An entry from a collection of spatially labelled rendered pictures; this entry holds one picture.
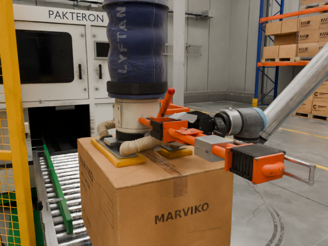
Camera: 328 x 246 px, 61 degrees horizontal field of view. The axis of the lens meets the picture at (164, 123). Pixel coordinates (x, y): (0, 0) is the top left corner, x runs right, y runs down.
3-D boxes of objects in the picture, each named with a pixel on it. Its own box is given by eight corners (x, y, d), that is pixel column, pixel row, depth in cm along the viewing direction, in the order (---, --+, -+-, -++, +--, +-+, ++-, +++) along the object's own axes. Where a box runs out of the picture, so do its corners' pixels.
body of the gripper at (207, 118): (183, 134, 93) (212, 131, 99) (197, 140, 86) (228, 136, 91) (183, 112, 92) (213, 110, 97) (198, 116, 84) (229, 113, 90)
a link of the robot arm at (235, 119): (241, 137, 93) (242, 109, 91) (229, 139, 91) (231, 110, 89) (223, 132, 101) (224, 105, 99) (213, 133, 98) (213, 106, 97)
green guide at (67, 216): (35, 153, 278) (34, 145, 276) (46, 152, 282) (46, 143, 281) (51, 239, 138) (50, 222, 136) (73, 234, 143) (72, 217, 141)
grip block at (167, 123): (149, 136, 87) (149, 118, 86) (175, 133, 92) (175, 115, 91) (161, 142, 80) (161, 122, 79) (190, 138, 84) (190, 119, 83)
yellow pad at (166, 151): (132, 138, 126) (132, 127, 125) (152, 135, 131) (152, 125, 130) (169, 159, 97) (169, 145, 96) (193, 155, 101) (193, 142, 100)
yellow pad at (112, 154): (90, 143, 117) (90, 131, 116) (113, 140, 122) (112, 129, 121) (116, 168, 88) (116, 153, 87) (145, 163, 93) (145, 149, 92)
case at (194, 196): (81, 218, 133) (76, 138, 126) (156, 201, 151) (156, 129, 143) (120, 316, 81) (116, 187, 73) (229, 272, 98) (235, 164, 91)
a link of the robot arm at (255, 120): (268, 135, 98) (270, 108, 96) (241, 140, 93) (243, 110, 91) (248, 130, 107) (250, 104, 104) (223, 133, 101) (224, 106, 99)
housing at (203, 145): (192, 154, 69) (193, 137, 68) (214, 151, 72) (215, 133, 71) (210, 163, 63) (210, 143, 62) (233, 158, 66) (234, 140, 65)
